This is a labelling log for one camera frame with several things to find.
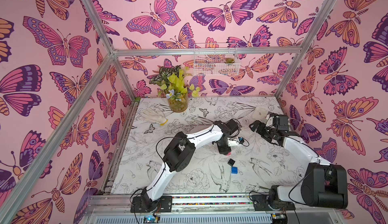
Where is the small succulent in basket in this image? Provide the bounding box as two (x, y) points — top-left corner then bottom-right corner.
(224, 58), (235, 64)

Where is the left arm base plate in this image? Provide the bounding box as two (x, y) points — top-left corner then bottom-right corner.
(130, 196), (173, 213)

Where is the blue lego brick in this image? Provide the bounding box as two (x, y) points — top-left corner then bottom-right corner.
(231, 166), (238, 174)

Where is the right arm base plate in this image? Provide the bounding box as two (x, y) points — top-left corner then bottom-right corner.
(250, 193), (296, 211)

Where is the grey striped work glove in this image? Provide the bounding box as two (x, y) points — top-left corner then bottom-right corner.
(251, 106), (269, 122)

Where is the white work glove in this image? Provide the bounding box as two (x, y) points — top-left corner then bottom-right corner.
(140, 108), (168, 126)

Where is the aluminium front rail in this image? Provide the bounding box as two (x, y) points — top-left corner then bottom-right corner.
(85, 193), (342, 218)

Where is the white wire basket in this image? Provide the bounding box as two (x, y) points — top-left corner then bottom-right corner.
(193, 43), (240, 77)

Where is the black lego brick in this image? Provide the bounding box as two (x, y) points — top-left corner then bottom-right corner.
(228, 159), (235, 167)

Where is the potted green plant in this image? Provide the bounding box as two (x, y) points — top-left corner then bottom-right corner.
(149, 65), (201, 113)

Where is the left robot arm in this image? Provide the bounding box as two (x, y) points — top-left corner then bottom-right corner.
(140, 119), (240, 204)

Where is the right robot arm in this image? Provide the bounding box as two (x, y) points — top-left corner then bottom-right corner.
(249, 114), (348, 209)

